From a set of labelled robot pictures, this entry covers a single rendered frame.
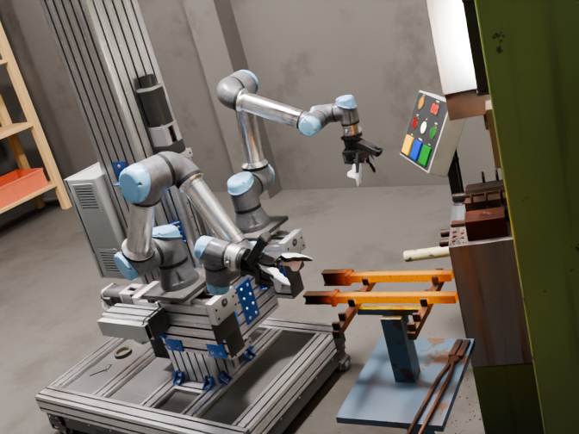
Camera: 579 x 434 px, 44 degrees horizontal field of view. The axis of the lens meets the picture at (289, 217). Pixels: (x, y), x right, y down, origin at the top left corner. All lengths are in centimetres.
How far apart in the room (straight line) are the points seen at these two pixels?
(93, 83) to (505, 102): 162
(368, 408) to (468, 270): 56
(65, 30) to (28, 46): 493
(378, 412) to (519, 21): 106
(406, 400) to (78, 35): 175
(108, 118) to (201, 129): 365
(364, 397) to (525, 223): 66
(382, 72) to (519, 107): 353
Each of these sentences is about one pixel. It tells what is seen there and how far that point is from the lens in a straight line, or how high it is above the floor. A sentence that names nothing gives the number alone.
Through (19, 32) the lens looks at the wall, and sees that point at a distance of 785.
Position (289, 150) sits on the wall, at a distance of 597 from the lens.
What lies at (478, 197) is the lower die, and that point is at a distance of 239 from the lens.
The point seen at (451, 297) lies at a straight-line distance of 193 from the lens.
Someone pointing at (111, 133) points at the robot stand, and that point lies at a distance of 288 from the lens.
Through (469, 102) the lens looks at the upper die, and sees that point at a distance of 225.
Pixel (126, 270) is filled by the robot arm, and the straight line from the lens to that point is 262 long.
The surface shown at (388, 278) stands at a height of 93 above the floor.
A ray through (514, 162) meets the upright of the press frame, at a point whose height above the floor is 125.
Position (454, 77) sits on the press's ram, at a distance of 218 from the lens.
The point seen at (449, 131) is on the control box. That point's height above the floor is 110.
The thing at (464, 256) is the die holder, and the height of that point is 88.
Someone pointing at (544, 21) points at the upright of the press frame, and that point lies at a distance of 180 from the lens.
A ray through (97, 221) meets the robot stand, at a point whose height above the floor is 104.
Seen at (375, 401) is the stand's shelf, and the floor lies 67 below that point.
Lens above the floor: 187
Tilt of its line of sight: 20 degrees down
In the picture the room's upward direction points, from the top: 15 degrees counter-clockwise
